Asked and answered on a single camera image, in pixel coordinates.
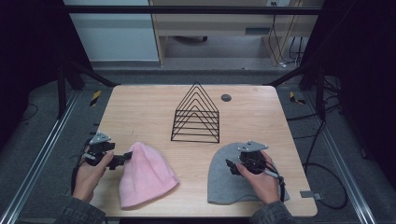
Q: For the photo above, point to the grey metal bracket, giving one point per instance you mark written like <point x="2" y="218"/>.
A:
<point x="310" y="195"/>

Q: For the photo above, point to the yellow black striped tape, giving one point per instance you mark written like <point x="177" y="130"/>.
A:
<point x="96" y="97"/>
<point x="295" y="99"/>

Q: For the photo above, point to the pink knit beanie hat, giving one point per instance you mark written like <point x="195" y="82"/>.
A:
<point x="146" y="177"/>

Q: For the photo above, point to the black curtain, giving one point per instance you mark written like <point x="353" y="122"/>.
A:
<point x="361" y="77"/>
<point x="28" y="56"/>

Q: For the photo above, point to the black metal stand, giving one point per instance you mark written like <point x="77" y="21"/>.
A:
<point x="61" y="90"/>
<point x="320" y="93"/>

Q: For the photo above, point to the light wooden background desk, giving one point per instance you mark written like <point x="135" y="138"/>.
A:
<point x="211" y="25"/>

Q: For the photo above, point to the white cabinet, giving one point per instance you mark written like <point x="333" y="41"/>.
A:
<point x="115" y="34"/>

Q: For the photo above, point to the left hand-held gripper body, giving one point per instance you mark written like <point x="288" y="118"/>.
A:
<point x="99" y="148"/>

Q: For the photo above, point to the person's left hand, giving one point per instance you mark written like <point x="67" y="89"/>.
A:
<point x="88" y="179"/>

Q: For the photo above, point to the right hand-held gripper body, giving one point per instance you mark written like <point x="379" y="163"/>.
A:
<point x="252" y="159"/>

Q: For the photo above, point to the person's right hand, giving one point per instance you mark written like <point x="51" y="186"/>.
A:
<point x="264" y="185"/>

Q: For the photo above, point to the aluminium floor rail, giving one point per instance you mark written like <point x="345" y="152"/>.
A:
<point x="37" y="161"/>
<point x="342" y="161"/>

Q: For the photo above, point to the grey knit beanie hat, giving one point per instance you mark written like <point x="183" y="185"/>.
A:
<point x="224" y="183"/>

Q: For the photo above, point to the grey round table grommet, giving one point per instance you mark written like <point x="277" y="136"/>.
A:
<point x="226" y="98"/>

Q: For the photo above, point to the black metal crossbar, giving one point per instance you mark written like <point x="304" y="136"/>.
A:
<point x="186" y="10"/>

